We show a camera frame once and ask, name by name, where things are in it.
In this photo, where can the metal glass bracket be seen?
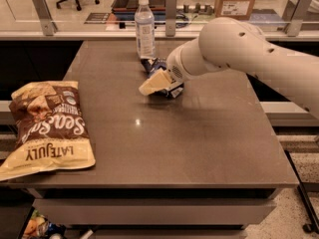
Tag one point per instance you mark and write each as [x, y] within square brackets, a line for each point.
[47, 24]
[297, 14]
[170, 15]

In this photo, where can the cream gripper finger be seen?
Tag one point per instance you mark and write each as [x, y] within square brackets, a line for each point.
[158, 81]

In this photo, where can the cardboard box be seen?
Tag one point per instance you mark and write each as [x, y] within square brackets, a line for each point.
[236, 9]

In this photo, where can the clear plastic water bottle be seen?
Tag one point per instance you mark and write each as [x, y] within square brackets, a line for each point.
[145, 30]

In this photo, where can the brown Late July chip bag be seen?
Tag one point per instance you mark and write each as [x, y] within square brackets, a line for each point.
[52, 133]

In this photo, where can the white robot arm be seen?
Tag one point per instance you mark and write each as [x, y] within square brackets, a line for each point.
[225, 43]

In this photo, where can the blue chip bag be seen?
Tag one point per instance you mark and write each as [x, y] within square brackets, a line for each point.
[151, 66]

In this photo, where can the middle metal glass bracket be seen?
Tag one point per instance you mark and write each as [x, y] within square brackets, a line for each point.
[170, 15]

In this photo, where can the grey table drawer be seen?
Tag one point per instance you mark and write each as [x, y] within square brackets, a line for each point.
[229, 211]

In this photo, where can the bin of snacks under table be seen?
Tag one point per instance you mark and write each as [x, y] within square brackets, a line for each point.
[39, 227]

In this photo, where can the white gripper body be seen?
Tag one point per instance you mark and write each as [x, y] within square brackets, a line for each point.
[174, 66]

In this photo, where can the left metal glass bracket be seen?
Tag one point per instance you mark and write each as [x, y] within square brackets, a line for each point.
[47, 24]

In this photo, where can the right metal glass bracket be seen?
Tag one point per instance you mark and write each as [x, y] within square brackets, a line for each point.
[297, 14]

